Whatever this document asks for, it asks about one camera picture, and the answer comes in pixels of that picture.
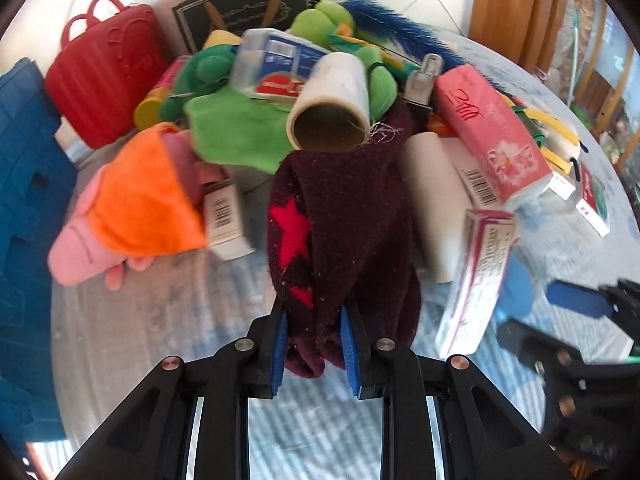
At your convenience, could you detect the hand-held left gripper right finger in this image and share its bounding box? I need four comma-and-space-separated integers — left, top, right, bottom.
340, 300, 573, 480

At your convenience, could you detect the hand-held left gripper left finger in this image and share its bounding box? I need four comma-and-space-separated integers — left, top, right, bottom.
55, 300, 289, 480

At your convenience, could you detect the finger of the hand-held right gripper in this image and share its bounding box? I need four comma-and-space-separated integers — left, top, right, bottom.
546, 279, 640, 319
496, 318, 587, 377

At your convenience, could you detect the maroon sock with red stars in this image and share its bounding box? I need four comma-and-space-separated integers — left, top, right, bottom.
266, 100, 423, 380

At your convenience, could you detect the blue plastic crate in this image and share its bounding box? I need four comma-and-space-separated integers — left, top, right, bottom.
0, 57, 78, 456

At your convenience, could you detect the white carton with pink stripes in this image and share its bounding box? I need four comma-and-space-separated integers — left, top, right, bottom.
434, 208, 518, 358

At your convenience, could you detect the small red white box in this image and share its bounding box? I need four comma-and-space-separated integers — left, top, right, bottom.
575, 162, 612, 238

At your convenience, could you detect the small white carton with barcode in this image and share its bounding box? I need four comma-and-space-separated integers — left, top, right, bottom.
202, 177, 256, 261

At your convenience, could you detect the yellow black striped toy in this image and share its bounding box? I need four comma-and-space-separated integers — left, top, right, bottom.
515, 105, 582, 171

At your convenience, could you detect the white plastic bottle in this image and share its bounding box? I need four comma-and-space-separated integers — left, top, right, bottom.
402, 132, 473, 283

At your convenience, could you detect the pink tissue packet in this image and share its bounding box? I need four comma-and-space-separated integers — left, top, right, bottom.
432, 65, 553, 208

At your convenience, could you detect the pink pig plush orange dress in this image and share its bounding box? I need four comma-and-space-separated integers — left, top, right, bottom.
48, 122, 226, 291

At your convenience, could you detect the green cloth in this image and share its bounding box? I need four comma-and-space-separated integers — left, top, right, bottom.
184, 85, 296, 175

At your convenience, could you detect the silver metal clip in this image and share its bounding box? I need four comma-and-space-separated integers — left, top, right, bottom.
405, 54, 444, 111

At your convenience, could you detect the white roll with cardboard core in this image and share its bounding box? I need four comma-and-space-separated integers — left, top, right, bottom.
286, 53, 372, 152

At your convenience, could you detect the pink yellow canister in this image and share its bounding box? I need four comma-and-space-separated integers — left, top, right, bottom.
134, 55, 193, 131

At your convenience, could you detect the blue white toothpaste pack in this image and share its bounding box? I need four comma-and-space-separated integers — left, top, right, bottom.
230, 28, 333, 106

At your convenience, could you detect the blue feather duster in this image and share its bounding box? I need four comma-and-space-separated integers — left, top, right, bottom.
342, 0, 471, 68

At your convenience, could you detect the green frog plush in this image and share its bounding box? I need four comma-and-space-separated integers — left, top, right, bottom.
290, 0, 398, 118

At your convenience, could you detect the red toy suitcase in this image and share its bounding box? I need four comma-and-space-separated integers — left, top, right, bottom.
45, 0, 173, 150

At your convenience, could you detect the black gift box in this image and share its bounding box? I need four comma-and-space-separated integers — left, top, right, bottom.
171, 0, 316, 53

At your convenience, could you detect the wooden wall panel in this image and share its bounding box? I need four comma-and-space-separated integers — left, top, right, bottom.
470, 0, 571, 73

